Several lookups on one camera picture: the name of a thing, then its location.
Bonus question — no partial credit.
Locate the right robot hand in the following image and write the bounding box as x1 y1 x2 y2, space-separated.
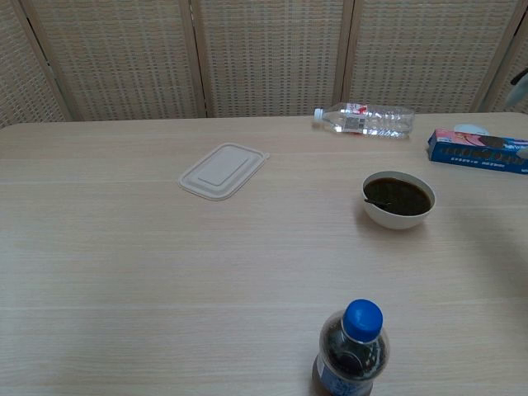
509 68 528 111

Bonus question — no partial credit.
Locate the white bowl with dark liquid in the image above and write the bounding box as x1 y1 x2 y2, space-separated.
361 170 436 230

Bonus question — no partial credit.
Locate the blue cookie box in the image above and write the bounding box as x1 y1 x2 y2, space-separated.
424 128 528 177

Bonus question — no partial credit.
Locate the clear plastic water bottle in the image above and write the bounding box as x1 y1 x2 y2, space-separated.
312 102 416 140

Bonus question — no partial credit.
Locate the woven folding screen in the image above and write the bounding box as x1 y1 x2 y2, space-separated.
0 0 528 130

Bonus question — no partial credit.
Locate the beige rectangular container lid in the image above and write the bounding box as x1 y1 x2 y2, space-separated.
177 142 271 203

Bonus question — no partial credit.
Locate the cola bottle with blue cap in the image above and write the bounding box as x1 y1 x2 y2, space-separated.
312 299 391 396

